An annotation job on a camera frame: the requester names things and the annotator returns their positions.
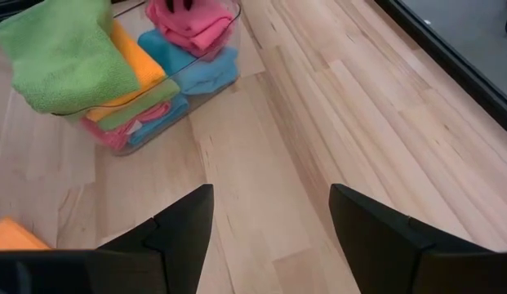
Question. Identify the clear plastic bin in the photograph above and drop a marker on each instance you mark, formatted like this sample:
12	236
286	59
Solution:
126	149

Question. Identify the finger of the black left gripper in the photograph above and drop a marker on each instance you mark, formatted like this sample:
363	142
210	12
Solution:
188	4
170	5

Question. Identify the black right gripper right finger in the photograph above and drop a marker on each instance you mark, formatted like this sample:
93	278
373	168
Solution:
420	273

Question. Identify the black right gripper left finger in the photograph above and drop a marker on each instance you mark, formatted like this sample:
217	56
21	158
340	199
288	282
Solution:
114	273

